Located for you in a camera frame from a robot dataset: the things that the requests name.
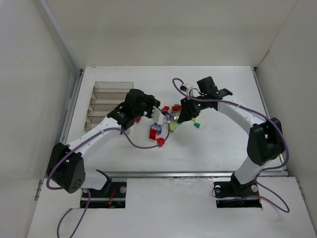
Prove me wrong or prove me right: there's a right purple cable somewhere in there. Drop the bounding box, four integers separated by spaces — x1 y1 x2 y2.
172 78 290 213

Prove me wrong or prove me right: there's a red half-round lego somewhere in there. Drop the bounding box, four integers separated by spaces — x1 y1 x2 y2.
156 137 165 148

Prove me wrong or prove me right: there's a yellow-green lego brick lower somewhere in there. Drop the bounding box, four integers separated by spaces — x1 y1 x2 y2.
170 121 178 133

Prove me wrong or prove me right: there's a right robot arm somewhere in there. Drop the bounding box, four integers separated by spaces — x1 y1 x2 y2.
175 76 286 191

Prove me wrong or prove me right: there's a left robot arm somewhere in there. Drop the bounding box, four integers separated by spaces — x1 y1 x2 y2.
46 89 164 194

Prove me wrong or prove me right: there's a red curved lego piece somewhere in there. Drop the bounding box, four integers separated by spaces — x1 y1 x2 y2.
161 106 170 112

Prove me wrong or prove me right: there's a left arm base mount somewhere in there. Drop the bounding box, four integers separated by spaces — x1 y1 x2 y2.
80 170 127 209

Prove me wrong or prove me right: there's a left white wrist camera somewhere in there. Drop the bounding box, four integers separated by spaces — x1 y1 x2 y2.
151 106 167 125

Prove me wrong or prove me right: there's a long red lego brick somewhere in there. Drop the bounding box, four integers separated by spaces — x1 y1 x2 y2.
172 105 182 111

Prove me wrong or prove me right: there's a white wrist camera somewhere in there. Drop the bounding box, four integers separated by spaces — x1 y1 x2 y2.
151 106 167 125
180 83 193 97

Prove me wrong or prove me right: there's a clear compartment organizer tray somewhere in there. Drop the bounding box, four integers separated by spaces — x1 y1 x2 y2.
84 81 134 132

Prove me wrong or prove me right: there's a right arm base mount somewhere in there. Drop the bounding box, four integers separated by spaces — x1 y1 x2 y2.
212 175 262 208

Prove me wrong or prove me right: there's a purple flower lego disc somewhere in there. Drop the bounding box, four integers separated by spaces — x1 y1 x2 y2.
150 124 162 133

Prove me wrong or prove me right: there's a red arch lego block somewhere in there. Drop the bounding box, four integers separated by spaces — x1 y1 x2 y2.
149 129 160 140

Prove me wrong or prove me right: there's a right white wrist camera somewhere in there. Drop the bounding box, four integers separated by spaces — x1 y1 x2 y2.
180 83 193 97

